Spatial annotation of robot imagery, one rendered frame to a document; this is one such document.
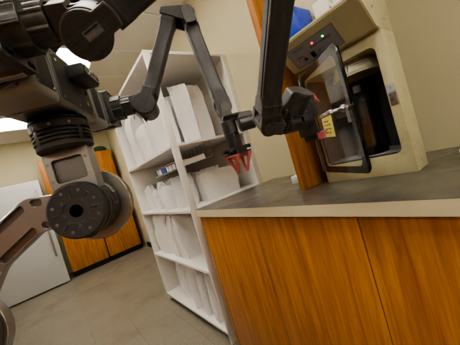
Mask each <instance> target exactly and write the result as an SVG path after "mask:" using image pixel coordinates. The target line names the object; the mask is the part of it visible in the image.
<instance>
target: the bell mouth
mask: <svg viewBox="0 0 460 345"><path fill-rule="evenodd" d="M344 68H345V71H346V76H347V79H348V83H349V84H350V83H353V82H355V81H359V80H360V79H363V78H365V77H368V76H370V75H372V74H374V73H376V72H378V71H380V67H379V63H378V60H377V58H376V57H375V56H374V55H373V54H369V55H364V56H361V57H358V58H355V59H353V60H351V61H349V62H347V63H345V64H344Z"/></svg>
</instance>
